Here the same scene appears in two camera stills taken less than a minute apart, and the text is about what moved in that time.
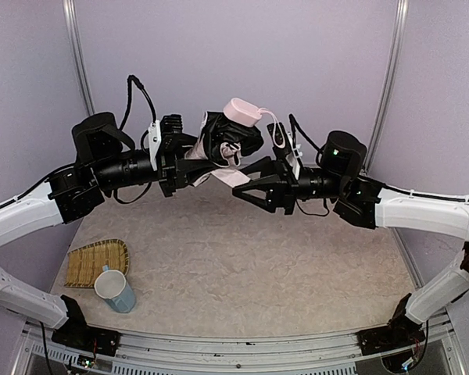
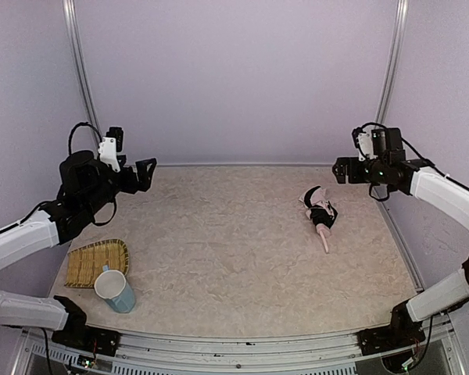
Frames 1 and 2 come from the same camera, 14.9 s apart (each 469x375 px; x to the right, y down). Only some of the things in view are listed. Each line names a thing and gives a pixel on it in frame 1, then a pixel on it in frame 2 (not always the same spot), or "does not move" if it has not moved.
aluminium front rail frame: [168, 353] does not move
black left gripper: [168, 163] → [131, 177]
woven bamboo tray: [84, 265] does not move
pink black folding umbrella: [233, 133] → [321, 213]
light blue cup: [112, 286] does not move
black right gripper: [284, 186] → [354, 170]
